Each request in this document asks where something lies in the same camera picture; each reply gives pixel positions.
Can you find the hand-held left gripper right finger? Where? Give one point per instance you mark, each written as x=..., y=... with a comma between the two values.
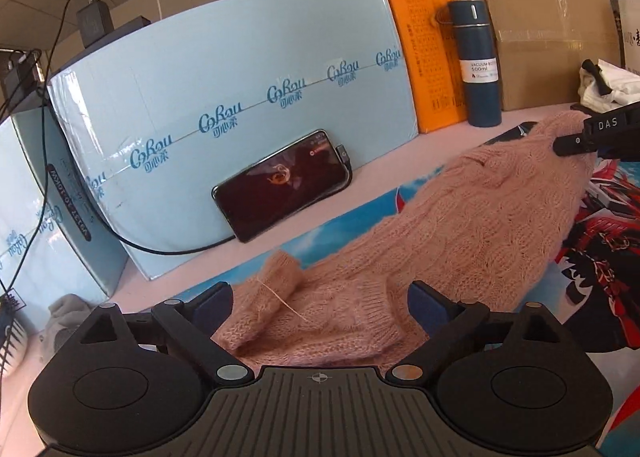
x=426, y=309

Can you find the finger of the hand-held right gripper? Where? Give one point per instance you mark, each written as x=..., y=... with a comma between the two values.
x=571, y=143

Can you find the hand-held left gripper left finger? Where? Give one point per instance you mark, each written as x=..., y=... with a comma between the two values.
x=216, y=308

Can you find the pink knitted sweater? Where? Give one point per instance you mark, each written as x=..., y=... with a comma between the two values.
x=450, y=217

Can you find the white cloth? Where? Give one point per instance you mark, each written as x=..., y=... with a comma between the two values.
x=620, y=82

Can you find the white bag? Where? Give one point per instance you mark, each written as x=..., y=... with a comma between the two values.
x=631, y=37

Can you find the dark blue vacuum flask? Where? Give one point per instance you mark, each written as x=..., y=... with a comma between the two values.
x=480, y=97

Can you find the printed robot figure mat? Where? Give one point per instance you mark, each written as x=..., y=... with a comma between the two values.
x=600, y=247

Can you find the brown cardboard box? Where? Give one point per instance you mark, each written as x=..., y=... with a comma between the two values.
x=550, y=37

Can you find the black smartphone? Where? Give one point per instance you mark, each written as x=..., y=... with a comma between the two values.
x=280, y=182

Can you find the grey cloth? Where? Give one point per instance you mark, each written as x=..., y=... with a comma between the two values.
x=67, y=312

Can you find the orange padded package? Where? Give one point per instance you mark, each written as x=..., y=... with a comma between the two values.
x=425, y=62

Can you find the white black striped object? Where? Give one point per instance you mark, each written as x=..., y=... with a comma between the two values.
x=12, y=337

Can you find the small light blue cardboard box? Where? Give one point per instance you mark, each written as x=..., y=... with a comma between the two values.
x=30, y=217

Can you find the large light blue cardboard box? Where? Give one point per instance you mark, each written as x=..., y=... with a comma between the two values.
x=225, y=77

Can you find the dark box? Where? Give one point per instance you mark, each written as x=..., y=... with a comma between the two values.
x=130, y=26

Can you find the small black charger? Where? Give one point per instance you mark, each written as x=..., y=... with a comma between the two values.
x=20, y=71

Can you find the black power adapter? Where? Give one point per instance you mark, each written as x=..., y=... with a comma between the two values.
x=93, y=21

